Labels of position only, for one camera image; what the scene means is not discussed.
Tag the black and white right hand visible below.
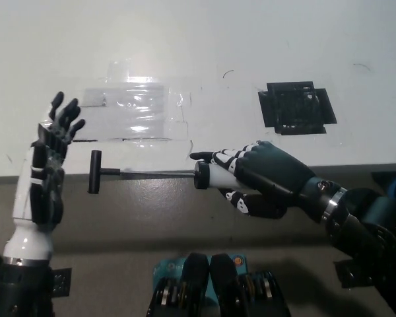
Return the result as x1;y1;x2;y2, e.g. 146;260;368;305
189;140;317;221

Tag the white and black left hand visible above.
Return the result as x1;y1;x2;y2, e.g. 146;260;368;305
13;91;86;226

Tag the black tape square patch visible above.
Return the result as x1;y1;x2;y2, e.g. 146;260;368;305
257;81;337;136

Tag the clear plastic sheet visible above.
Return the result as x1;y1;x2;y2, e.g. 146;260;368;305
73;85;168;141

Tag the clear plastic film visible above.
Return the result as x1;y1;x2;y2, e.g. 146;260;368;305
46;59;194;145

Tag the small white air pump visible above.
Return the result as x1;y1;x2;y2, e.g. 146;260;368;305
87;150;250;195

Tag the teal cardboard box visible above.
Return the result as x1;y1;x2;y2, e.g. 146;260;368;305
151;252;248;302

